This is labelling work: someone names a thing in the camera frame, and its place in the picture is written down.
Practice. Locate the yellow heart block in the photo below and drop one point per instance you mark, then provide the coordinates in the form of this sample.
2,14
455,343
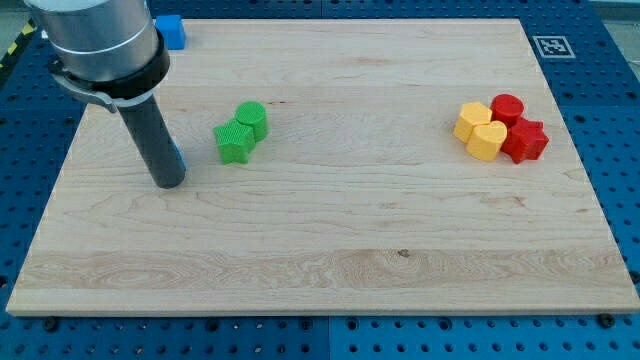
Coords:
486,140

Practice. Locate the green star block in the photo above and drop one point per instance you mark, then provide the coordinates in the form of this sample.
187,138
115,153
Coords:
235,141

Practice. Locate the wooden board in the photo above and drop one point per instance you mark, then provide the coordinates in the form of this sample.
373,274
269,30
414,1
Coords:
360,201

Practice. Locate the black bolt front right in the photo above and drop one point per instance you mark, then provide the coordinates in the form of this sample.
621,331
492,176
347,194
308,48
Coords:
606,320

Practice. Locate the green cylinder block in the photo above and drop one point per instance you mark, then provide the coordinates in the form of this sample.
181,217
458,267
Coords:
254,115

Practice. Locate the blue triangle block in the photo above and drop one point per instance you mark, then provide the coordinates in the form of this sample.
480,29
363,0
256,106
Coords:
180,156

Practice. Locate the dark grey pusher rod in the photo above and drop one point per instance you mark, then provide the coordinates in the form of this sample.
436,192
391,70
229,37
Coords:
148,130

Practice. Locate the red star block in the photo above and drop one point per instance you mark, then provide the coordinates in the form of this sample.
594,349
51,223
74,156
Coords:
526,140

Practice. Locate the black bolt front left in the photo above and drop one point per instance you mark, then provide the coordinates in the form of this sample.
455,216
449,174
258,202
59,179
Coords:
50,324

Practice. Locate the yellow hexagon block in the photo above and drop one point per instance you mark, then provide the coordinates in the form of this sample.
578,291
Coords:
471,115

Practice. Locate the black bolt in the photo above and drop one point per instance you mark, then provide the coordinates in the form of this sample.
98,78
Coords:
50,324
606,320

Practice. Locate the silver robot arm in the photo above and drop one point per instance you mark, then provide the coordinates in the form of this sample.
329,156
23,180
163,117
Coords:
109,53

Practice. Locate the black wrist clamp ring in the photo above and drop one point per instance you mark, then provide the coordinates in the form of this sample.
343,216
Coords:
122,90

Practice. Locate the white fiducial marker tag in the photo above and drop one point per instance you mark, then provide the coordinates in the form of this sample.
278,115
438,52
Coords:
553,47

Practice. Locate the blue cube block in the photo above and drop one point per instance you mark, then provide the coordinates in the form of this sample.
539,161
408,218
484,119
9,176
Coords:
172,29

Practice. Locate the red cylinder block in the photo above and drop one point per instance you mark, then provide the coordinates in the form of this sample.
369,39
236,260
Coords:
507,109

